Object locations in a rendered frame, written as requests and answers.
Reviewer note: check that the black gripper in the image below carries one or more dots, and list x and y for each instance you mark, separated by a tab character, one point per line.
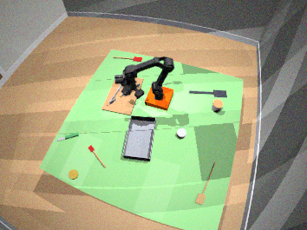
138	92

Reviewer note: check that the yellow flat disc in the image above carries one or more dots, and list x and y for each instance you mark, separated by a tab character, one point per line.
73	174

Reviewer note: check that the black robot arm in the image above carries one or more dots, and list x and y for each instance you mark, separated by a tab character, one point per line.
131	71

